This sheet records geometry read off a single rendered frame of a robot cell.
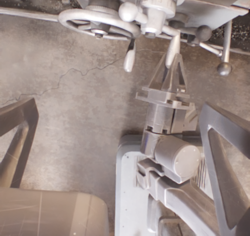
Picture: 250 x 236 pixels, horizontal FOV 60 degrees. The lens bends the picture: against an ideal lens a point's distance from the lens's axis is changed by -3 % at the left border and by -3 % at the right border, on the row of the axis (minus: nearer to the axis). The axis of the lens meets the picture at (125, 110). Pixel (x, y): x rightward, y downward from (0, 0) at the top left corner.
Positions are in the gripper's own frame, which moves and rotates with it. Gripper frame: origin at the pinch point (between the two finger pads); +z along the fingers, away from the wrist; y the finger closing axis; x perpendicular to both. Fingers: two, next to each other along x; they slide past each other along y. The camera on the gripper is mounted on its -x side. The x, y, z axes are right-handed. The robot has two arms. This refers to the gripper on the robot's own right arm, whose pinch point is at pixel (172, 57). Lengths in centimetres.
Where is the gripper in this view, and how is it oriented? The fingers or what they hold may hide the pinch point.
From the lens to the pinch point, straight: 45.1
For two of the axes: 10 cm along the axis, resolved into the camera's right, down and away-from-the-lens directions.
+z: 1.7, -9.8, -1.3
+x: -7.5, -0.4, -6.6
